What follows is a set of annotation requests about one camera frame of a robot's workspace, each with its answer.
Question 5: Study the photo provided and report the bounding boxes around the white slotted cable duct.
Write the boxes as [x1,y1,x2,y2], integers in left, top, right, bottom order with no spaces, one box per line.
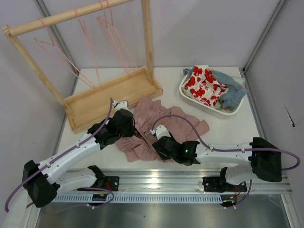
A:
[53,193,223,204]

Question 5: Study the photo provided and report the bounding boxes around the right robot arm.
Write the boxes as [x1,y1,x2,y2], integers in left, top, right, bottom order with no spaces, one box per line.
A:
[152,136,282,193]

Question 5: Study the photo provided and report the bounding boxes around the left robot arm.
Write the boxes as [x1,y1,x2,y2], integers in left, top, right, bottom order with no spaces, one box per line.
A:
[22,109,135,208]

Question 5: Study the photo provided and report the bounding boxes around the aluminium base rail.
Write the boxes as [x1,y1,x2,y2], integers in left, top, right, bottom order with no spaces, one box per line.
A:
[57,168,292,194]

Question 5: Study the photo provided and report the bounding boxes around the red floral white garment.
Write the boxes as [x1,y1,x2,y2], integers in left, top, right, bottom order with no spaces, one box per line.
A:
[181,65,228,108]

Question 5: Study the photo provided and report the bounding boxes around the blue denim garment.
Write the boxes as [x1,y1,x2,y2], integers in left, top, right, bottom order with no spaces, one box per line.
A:
[183,68,247,110]

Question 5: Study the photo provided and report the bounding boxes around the pink wire hanger leftmost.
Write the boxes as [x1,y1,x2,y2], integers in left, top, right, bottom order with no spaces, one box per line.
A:
[35,18,95,89]

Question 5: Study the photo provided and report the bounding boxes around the wooden clothes rack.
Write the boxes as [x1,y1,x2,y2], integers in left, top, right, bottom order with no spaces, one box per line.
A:
[1,0,163,134]

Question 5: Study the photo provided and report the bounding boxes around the white laundry basket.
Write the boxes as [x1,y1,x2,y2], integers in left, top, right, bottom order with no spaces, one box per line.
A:
[178,71,247,119]

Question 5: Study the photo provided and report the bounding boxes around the pink pleated skirt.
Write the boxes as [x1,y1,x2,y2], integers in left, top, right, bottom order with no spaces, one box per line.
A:
[115,96,209,162]

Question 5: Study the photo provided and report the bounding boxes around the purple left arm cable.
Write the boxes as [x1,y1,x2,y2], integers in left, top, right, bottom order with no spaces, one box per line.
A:
[4,97,114,213]

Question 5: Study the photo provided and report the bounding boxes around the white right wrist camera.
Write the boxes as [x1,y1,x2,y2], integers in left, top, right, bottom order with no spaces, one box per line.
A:
[150,125,175,140]

